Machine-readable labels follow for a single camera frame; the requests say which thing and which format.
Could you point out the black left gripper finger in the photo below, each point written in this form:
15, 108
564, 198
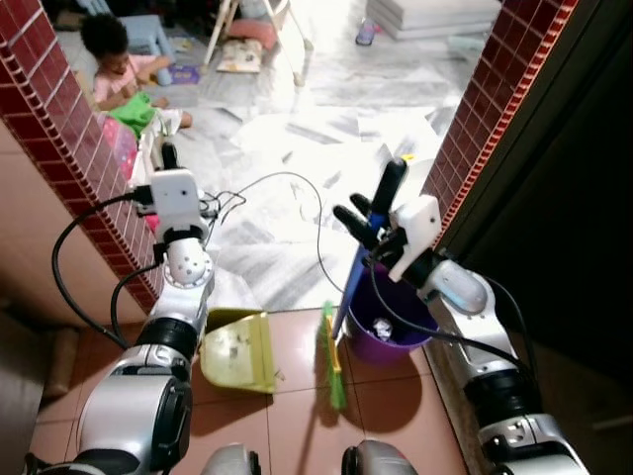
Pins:
170, 156

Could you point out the small purple box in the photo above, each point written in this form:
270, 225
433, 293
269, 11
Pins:
185, 74

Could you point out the small purple bottle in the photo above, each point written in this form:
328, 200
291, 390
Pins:
366, 34

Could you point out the white cloth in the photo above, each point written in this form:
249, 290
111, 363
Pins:
156, 139

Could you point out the white crumpled paper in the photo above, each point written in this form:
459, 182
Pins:
385, 331

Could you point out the purple plastic bucket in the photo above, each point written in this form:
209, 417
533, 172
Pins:
368, 346

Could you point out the yellow-green dustpan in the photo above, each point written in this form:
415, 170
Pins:
239, 354

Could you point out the blue plastic stool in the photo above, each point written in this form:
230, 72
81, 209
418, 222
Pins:
148, 35

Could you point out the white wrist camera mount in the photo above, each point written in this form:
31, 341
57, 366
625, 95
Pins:
176, 203
417, 228

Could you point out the silver left robot leg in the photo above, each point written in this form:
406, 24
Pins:
232, 461

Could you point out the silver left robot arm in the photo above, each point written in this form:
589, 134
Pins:
138, 406

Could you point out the pink cushion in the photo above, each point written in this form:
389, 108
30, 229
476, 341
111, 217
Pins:
254, 33

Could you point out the child in pink shirt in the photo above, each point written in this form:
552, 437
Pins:
124, 79

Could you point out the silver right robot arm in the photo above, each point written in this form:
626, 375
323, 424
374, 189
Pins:
509, 396

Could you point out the yellow picture book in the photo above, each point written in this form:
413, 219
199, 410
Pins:
238, 57

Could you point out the silver right robot leg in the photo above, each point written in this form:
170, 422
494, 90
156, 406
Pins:
378, 460

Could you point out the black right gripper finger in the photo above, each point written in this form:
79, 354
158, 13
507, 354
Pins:
391, 186
358, 228

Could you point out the white stacked mattress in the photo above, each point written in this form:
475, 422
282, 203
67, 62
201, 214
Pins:
435, 18

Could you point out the silver robot leg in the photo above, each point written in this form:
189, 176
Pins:
232, 461
378, 460

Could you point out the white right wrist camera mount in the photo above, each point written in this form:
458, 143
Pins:
417, 228

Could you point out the pink patterned bag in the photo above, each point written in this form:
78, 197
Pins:
121, 146

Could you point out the white chair frame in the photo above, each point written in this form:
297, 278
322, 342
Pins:
220, 28

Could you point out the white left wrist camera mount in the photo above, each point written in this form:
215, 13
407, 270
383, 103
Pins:
176, 203

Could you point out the green cloth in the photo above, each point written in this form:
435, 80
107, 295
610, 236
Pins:
134, 111

